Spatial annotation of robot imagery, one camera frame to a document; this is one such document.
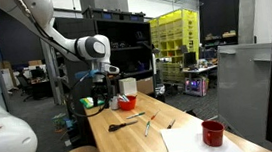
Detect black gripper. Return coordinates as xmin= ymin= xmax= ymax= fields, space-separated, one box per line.
xmin=89 ymin=78 xmax=112 ymax=108

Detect green capped white marker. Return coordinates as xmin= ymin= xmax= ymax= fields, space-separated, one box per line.
xmin=142 ymin=120 xmax=153 ymax=137
xmin=125 ymin=111 xmax=146 ymax=120

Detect white blue marker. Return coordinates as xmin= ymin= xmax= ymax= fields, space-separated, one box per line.
xmin=117 ymin=93 xmax=130 ymax=104

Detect red marker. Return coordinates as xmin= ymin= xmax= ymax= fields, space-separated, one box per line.
xmin=149 ymin=109 xmax=161 ymax=121

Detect black marker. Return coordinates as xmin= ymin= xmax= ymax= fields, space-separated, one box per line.
xmin=165 ymin=118 xmax=177 ymax=130

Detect green wipes pack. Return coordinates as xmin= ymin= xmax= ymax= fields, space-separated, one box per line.
xmin=79 ymin=94 xmax=106 ymax=110

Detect white cylindrical cup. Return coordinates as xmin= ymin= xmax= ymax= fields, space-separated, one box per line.
xmin=108 ymin=96 xmax=120 ymax=112

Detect red bowl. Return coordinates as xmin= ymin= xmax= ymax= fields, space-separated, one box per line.
xmin=117 ymin=94 xmax=139 ymax=113

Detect white box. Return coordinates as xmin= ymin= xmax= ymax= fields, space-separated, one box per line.
xmin=118 ymin=76 xmax=139 ymax=97

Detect green floor container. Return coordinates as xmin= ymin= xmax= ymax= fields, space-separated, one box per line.
xmin=50 ymin=112 xmax=69 ymax=133

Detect cardboard box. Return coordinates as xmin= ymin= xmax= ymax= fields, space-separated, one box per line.
xmin=135 ymin=76 xmax=156 ymax=96

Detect trash bin with liner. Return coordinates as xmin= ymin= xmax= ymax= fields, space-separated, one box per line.
xmin=154 ymin=82 xmax=167 ymax=98

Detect black shelving unit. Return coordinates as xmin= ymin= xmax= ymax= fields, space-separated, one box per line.
xmin=53 ymin=7 xmax=163 ymax=147

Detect black office chair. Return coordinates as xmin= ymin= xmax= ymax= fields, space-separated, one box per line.
xmin=16 ymin=72 xmax=36 ymax=102

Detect dark storage bins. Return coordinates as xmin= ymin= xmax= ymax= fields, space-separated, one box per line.
xmin=82 ymin=3 xmax=147 ymax=29

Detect lit computer case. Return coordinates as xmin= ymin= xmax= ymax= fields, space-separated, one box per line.
xmin=183 ymin=75 xmax=209 ymax=99

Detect computer monitor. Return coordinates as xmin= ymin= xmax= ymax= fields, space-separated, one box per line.
xmin=182 ymin=50 xmax=198 ymax=69

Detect white paper sheet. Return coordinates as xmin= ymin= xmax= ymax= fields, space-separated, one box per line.
xmin=159 ymin=119 xmax=244 ymax=152

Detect white office desk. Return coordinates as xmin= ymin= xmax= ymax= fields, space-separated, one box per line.
xmin=181 ymin=63 xmax=219 ymax=76

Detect red mug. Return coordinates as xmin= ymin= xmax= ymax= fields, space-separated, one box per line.
xmin=200 ymin=118 xmax=227 ymax=149

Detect grey metal cabinet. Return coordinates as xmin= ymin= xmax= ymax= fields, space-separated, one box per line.
xmin=212 ymin=41 xmax=272 ymax=149

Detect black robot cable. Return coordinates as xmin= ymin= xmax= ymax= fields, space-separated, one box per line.
xmin=63 ymin=71 xmax=116 ymax=121

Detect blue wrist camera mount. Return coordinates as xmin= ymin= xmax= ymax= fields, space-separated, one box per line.
xmin=74 ymin=68 xmax=102 ymax=81

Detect black handled scissors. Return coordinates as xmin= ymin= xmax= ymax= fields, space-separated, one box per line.
xmin=106 ymin=119 xmax=140 ymax=133

